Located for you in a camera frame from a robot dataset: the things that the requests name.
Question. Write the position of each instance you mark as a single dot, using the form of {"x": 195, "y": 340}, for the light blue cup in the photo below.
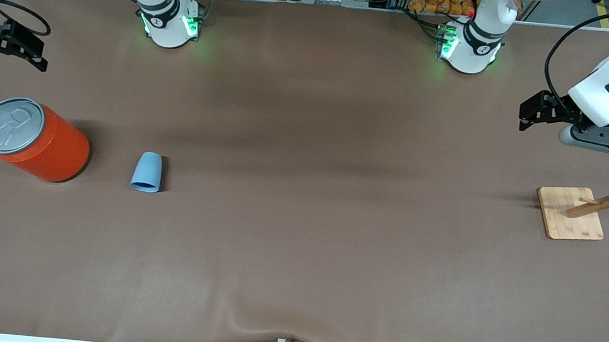
{"x": 147, "y": 172}

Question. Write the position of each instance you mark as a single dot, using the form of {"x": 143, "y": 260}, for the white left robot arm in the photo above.
{"x": 472, "y": 53}

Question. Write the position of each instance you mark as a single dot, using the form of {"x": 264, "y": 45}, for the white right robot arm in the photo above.
{"x": 167, "y": 29}

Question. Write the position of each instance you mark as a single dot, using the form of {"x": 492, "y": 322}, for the large orange can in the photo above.
{"x": 44, "y": 146}

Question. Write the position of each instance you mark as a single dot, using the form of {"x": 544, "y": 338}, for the wooden mug rack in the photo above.
{"x": 571, "y": 216}

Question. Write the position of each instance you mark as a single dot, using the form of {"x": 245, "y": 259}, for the brown table mat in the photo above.
{"x": 297, "y": 248}

